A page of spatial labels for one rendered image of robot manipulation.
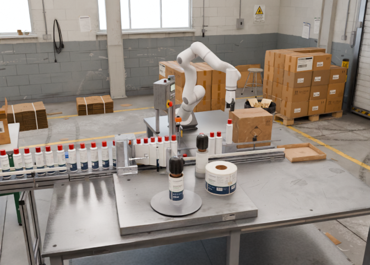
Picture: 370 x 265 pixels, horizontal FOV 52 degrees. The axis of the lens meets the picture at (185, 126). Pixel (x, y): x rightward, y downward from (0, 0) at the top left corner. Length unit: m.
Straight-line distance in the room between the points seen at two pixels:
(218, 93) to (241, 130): 3.34
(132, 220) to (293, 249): 1.44
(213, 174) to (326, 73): 4.63
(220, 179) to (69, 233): 0.93
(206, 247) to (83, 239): 1.20
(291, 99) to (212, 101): 1.28
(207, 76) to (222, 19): 2.73
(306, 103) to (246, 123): 3.54
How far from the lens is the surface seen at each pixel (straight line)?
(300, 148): 3.38
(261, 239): 3.24
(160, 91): 2.70
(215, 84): 6.41
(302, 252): 3.17
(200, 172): 2.61
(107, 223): 2.29
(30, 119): 6.57
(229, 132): 3.07
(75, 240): 2.20
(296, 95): 6.45
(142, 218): 2.21
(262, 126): 3.23
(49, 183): 2.83
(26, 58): 7.97
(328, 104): 6.98
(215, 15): 8.73
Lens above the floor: 2.07
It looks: 19 degrees down
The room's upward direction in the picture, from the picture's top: straight up
